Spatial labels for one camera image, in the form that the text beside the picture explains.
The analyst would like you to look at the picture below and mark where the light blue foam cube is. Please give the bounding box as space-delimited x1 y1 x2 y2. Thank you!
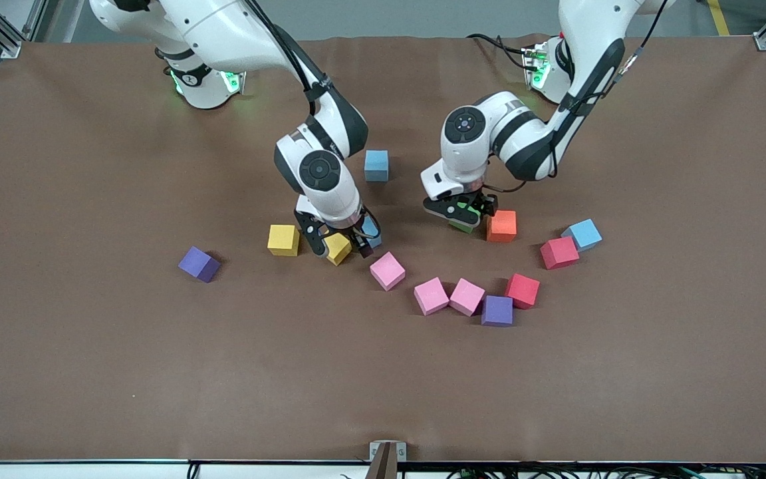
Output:
359 216 382 251
364 150 390 182
561 218 603 252

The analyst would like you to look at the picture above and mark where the green foam cube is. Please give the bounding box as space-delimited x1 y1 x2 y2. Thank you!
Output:
450 203 484 234

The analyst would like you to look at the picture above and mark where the yellow foam cube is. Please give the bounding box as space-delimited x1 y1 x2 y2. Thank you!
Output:
324 233 353 267
267 224 301 257

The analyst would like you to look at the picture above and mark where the orange foam cube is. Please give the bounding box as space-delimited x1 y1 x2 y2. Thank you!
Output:
486 210 518 243

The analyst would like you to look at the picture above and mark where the pink foam cube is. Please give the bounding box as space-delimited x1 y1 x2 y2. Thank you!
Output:
449 277 486 317
369 251 406 292
414 277 450 317

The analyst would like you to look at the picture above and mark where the red foam cube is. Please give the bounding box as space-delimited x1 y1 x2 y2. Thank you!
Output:
540 236 580 271
505 273 541 310

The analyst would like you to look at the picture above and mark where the purple foam cube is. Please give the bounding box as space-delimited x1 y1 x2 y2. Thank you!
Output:
481 295 514 327
178 246 221 284

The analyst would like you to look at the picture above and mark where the brown table cover sheet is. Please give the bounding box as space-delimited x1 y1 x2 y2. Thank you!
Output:
0 33 766 464

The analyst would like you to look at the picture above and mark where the black base cable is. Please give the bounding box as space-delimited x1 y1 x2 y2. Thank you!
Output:
466 32 538 71

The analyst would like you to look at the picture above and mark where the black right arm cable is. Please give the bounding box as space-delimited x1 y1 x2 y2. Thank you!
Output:
247 0 385 248

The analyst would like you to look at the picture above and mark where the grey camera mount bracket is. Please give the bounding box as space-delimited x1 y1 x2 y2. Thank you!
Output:
368 440 408 479

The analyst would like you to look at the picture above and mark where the white table edge rail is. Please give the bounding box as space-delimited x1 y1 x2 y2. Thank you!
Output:
0 458 766 479

